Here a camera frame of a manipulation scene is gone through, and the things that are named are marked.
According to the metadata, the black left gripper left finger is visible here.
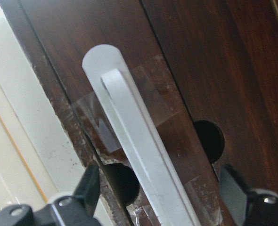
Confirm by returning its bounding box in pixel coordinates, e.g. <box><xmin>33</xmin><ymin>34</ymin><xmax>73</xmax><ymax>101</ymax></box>
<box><xmin>73</xmin><ymin>165</ymin><xmax>100</xmax><ymax>217</ymax></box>

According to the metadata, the dark wooden cabinet frame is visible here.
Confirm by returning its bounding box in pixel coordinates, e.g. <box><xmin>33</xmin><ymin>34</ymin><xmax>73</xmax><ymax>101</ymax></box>
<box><xmin>0</xmin><ymin>0</ymin><xmax>278</xmax><ymax>226</ymax></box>

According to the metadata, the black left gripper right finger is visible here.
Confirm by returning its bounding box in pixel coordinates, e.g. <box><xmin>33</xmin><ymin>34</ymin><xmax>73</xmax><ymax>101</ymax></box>
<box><xmin>219</xmin><ymin>164</ymin><xmax>250</xmax><ymax>226</ymax></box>

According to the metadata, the white drawer handle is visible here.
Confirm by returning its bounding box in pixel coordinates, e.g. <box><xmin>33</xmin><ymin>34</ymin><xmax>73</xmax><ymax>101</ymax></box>
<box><xmin>82</xmin><ymin>44</ymin><xmax>200</xmax><ymax>226</ymax></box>

